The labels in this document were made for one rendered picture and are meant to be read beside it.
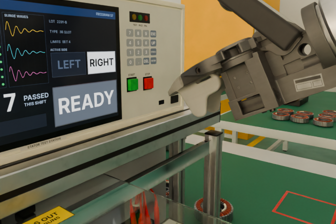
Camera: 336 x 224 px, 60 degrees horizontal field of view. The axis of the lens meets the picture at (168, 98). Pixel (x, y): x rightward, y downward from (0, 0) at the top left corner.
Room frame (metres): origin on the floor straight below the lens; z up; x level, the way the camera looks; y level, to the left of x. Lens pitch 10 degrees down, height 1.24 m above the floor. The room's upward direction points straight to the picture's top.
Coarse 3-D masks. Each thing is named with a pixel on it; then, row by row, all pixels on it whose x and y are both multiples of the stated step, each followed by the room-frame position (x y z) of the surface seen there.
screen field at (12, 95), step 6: (0, 96) 0.30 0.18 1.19; (6, 96) 0.31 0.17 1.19; (12, 96) 0.31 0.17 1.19; (18, 96) 0.32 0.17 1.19; (0, 102) 0.30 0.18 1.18; (6, 102) 0.31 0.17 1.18; (12, 102) 0.31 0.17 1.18; (18, 102) 0.32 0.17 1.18; (0, 108) 0.30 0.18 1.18; (6, 108) 0.31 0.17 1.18; (12, 108) 0.31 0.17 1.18; (18, 108) 0.32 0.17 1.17; (0, 114) 0.30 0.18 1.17
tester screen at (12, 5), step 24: (0, 0) 0.31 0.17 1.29; (0, 24) 0.31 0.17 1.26; (24, 24) 0.33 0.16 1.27; (48, 24) 0.35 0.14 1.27; (72, 24) 0.38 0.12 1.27; (96, 24) 0.41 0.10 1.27; (0, 48) 0.31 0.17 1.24; (24, 48) 0.33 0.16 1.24; (48, 48) 0.35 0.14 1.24; (72, 48) 0.38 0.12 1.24; (96, 48) 0.41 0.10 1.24; (0, 72) 0.31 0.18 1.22; (24, 72) 0.33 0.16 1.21; (48, 72) 0.35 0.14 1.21; (24, 96) 0.32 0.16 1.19; (48, 96) 0.35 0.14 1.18; (0, 120) 0.30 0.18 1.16; (48, 120) 0.34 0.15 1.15; (96, 120) 0.40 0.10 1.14; (0, 144) 0.30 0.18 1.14
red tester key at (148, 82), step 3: (144, 78) 0.48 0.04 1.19; (147, 78) 0.48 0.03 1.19; (150, 78) 0.49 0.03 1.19; (144, 81) 0.48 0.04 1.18; (147, 81) 0.48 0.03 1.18; (150, 81) 0.49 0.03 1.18; (144, 84) 0.48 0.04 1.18; (147, 84) 0.48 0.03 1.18; (150, 84) 0.49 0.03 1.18; (144, 87) 0.48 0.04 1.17; (147, 87) 0.48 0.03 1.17; (150, 87) 0.49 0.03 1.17
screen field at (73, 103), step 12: (84, 84) 0.39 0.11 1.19; (96, 84) 0.40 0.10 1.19; (108, 84) 0.42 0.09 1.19; (60, 96) 0.36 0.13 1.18; (72, 96) 0.37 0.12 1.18; (84, 96) 0.39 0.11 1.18; (96, 96) 0.40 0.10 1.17; (108, 96) 0.42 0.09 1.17; (60, 108) 0.36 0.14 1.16; (72, 108) 0.37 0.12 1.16; (84, 108) 0.39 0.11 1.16; (96, 108) 0.40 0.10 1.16; (108, 108) 0.42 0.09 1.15; (60, 120) 0.36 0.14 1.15; (72, 120) 0.37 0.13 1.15
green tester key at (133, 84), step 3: (132, 78) 0.46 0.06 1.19; (135, 78) 0.46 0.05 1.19; (129, 81) 0.45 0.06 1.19; (132, 81) 0.45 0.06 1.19; (135, 81) 0.46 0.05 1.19; (129, 84) 0.45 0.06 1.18; (132, 84) 0.45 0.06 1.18; (135, 84) 0.46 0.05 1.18; (129, 87) 0.45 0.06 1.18; (132, 87) 0.45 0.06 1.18; (135, 87) 0.46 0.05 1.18; (129, 90) 0.45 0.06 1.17
